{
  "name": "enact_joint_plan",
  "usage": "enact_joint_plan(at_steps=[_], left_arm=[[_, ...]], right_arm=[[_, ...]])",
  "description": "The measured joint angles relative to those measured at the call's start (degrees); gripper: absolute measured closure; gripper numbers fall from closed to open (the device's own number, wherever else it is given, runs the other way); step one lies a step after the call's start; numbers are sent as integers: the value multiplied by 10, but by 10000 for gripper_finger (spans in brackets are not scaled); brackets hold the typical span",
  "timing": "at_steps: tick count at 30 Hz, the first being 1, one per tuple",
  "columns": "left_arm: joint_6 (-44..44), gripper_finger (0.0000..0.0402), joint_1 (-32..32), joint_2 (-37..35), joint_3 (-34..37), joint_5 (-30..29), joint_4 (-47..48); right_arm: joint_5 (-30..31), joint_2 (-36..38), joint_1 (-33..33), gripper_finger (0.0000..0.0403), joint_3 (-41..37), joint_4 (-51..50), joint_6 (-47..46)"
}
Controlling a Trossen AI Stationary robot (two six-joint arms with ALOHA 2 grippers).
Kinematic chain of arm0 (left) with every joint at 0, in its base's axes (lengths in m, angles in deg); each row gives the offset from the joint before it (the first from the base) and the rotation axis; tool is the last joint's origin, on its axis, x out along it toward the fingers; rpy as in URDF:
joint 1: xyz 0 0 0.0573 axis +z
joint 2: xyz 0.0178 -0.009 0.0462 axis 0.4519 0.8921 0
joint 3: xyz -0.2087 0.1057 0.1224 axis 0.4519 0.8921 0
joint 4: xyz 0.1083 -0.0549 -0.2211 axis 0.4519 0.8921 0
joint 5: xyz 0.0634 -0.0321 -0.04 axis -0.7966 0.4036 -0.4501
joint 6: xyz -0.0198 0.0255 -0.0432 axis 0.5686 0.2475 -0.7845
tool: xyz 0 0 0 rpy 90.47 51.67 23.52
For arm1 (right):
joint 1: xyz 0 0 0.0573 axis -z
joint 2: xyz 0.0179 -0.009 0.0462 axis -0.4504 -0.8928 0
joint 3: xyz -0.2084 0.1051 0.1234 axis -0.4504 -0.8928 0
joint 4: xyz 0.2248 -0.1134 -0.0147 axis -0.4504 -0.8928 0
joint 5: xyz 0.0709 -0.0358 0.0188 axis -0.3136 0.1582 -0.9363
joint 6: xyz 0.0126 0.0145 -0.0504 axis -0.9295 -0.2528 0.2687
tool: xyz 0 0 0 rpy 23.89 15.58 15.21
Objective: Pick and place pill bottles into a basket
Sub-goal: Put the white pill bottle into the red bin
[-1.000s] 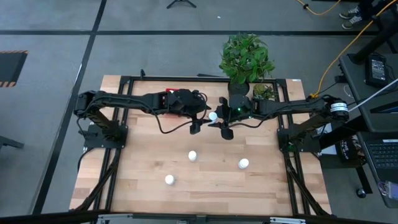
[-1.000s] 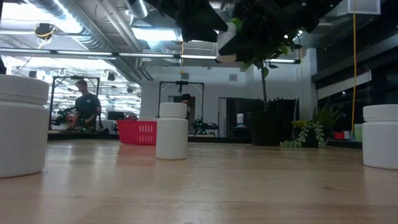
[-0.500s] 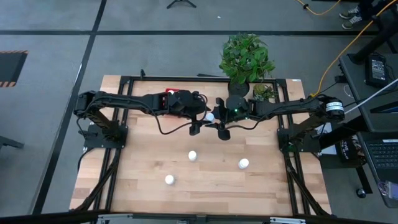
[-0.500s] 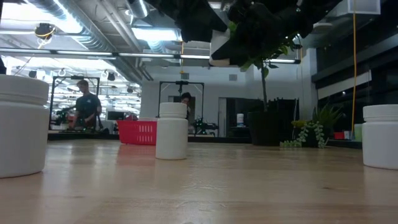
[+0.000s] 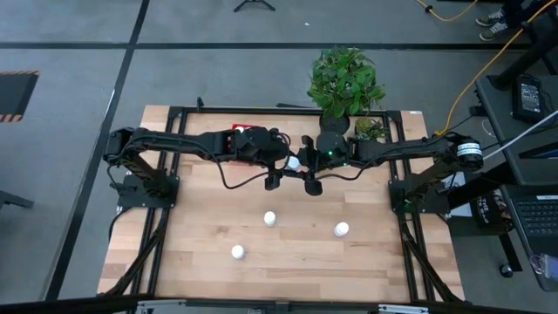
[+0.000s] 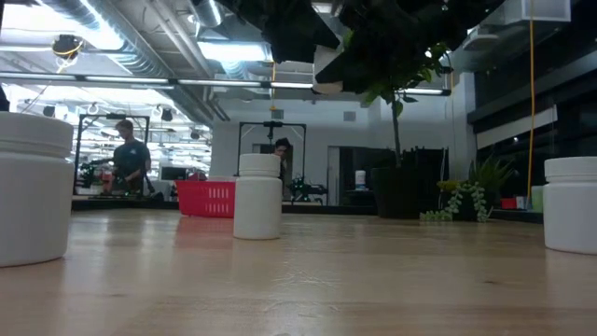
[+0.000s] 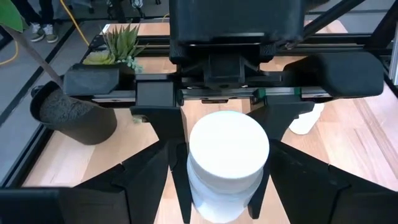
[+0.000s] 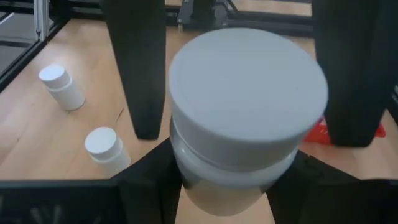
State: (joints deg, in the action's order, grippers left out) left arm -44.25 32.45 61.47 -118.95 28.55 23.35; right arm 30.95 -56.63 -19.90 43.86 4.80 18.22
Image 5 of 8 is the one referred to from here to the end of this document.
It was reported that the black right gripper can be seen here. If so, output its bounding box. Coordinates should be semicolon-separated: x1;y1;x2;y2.
281;132;350;181

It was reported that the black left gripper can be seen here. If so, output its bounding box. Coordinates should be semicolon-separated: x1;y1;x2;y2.
237;126;291;172

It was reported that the small trailing succulent plant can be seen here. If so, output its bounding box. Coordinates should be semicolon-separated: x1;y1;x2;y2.
353;116;389;141

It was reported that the tall green potted plant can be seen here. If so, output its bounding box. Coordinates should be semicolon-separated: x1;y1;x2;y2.
306;45;387;135

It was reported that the black printed bag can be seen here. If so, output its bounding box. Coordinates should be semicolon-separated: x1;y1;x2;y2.
473;191;514;228

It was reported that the dark grey desk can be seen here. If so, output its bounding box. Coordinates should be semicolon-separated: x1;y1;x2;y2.
473;73;558;292

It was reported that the black power brick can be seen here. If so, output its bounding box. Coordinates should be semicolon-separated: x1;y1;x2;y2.
511;74;546;124

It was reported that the black laptop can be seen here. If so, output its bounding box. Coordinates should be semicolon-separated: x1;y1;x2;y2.
500;183;558;263

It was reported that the black hazard-striped floor hatch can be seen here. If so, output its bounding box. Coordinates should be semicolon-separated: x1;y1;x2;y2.
0;70;41;124

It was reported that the black rig crossbeam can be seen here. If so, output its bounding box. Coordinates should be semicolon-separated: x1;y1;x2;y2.
0;292;558;314

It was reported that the black furniture foot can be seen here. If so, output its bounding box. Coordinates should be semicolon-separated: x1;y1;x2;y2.
0;189;35;211

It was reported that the black desk stand leg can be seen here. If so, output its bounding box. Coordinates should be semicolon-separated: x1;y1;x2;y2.
492;24;558;91

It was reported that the person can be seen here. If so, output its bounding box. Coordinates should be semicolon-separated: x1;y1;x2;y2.
474;0;541;43

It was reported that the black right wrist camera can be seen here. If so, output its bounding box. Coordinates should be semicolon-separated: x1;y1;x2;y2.
303;177;324;197

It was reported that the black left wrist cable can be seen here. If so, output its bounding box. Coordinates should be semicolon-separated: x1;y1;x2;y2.
211;143;280;191

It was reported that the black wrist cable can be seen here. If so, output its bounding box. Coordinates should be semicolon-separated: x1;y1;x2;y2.
211;143;280;191
322;146;396;182

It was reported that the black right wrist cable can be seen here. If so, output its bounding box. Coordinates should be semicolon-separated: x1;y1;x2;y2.
322;146;396;182

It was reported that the black aluminium table frame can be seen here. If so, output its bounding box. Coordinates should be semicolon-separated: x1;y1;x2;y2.
104;104;466;306

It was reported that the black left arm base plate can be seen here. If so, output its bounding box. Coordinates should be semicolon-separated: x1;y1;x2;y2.
117;174;180;209

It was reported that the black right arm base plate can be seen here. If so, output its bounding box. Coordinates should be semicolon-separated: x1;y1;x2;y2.
389;178;450;215

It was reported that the long yellow extension cable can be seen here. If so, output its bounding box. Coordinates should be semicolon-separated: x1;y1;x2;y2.
432;0;558;143

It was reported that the short yellow cable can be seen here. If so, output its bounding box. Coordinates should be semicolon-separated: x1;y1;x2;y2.
413;0;480;23

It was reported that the white cable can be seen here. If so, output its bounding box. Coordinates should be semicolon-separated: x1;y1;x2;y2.
482;109;558;161

